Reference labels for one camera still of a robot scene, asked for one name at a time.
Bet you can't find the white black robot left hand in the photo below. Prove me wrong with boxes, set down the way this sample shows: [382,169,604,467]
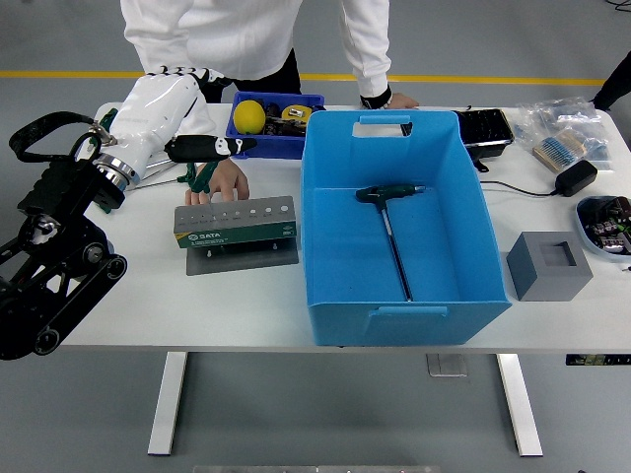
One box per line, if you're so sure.
[105,65,259,181]

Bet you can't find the person's right hand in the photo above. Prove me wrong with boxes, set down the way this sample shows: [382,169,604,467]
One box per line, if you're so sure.
[184,160,250,206]

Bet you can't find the green grey wrench rack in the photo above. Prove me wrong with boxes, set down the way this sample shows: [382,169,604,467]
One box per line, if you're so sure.
[173,195,302,277]

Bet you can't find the large green T-handle wrench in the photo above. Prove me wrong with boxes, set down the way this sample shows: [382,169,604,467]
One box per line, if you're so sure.
[354,183,427,303]

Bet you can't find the dark brown tool clutter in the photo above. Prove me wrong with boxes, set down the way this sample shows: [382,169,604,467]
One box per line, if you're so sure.
[263,119,307,138]

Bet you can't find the large light blue plastic box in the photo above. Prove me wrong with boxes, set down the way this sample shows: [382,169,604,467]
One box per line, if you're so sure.
[299,110,513,349]

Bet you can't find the small dark blue bin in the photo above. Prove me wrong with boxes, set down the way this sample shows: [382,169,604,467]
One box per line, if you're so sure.
[225,91,326,161]

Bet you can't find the yellow lemon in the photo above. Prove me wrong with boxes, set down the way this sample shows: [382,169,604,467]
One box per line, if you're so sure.
[232,100,267,135]

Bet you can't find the black plastic tray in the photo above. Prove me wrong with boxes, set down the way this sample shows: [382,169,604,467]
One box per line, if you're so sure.
[452,107,517,162]

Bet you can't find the yellow tape measure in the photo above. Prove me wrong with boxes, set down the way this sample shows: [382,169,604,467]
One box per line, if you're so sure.
[280,104,313,124]

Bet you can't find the person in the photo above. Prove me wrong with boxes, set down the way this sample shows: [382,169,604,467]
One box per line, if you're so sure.
[591,52,631,112]
[119,0,421,206]

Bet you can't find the blue resistor strip pack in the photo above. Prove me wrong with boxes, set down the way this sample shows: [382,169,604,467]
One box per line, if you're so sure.
[531,130,588,173]

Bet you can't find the clear plastic component bags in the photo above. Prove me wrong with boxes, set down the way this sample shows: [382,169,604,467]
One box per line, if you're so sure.
[512,96,616,149]

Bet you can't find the black power adapter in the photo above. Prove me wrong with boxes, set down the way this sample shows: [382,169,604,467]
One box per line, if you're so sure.
[555,160,599,198]

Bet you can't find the small bag of blue parts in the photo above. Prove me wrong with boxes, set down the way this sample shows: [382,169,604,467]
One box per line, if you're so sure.
[584,137,617,173]

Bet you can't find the grey hollow cube block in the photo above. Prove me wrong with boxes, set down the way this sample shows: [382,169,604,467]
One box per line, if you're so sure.
[506,231,595,303]

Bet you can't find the light blue bowl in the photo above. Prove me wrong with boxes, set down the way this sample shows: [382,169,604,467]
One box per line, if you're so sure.
[575,195,631,260]

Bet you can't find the white table leg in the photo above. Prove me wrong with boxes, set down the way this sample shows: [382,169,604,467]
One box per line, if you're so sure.
[496,353,544,458]
[147,352,189,457]

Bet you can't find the black table control panel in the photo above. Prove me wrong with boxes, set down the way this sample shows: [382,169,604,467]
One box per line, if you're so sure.
[565,354,631,367]

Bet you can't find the black adapter cable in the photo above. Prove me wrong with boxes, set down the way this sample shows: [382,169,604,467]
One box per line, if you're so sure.
[478,179,561,197]

